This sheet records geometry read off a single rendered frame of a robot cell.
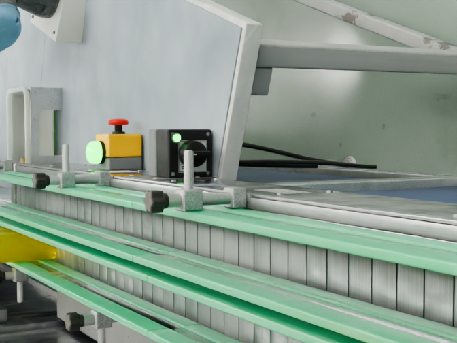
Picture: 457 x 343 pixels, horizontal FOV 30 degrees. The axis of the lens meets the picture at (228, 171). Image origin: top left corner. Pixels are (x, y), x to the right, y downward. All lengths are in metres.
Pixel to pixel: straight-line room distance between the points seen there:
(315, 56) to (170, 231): 0.41
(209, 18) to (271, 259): 0.54
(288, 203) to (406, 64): 0.66
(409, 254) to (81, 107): 1.39
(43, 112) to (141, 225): 0.80
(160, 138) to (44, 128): 0.75
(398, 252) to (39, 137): 1.50
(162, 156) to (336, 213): 0.53
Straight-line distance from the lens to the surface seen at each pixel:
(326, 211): 0.93
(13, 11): 1.84
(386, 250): 0.72
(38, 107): 2.11
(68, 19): 1.97
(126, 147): 1.65
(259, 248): 1.05
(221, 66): 1.39
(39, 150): 2.11
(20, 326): 1.76
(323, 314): 0.81
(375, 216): 0.86
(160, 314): 1.25
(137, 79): 1.70
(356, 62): 1.52
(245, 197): 1.06
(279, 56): 1.43
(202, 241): 1.18
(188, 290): 1.04
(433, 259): 0.68
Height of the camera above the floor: 1.42
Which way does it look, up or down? 29 degrees down
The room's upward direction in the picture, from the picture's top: 92 degrees counter-clockwise
